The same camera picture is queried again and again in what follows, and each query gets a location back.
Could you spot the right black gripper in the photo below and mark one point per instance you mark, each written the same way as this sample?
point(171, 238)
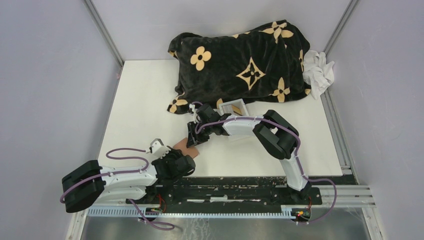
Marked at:
point(194, 139)

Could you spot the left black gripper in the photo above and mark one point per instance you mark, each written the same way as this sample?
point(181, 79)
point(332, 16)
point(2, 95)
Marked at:
point(174, 152)

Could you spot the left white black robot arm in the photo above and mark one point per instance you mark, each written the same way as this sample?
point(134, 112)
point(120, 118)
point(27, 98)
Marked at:
point(93, 183)

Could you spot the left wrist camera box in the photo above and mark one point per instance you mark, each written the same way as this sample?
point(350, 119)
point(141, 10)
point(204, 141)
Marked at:
point(158, 149)

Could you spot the white plastic card tray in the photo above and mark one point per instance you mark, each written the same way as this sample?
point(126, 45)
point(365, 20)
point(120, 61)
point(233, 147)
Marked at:
point(238, 102)

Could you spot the tan leather card holder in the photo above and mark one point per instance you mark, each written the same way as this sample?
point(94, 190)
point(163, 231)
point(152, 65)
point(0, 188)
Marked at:
point(186, 151)

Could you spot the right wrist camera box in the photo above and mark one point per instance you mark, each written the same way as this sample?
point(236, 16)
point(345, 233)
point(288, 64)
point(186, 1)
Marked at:
point(192, 107)

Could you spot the black floral plush blanket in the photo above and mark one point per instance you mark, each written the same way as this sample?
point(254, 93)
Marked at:
point(264, 64)

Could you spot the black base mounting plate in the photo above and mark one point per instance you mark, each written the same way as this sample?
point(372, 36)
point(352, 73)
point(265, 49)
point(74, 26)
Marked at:
point(233, 195)

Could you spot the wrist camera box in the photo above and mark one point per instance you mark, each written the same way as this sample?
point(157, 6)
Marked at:
point(192, 107)
point(158, 149)

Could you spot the white crumpled cloth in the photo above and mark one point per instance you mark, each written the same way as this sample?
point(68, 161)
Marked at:
point(318, 73)

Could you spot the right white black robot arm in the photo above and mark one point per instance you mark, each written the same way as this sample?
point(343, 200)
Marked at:
point(279, 138)

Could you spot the stack of credit cards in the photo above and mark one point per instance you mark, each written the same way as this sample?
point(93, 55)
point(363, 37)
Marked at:
point(232, 109)

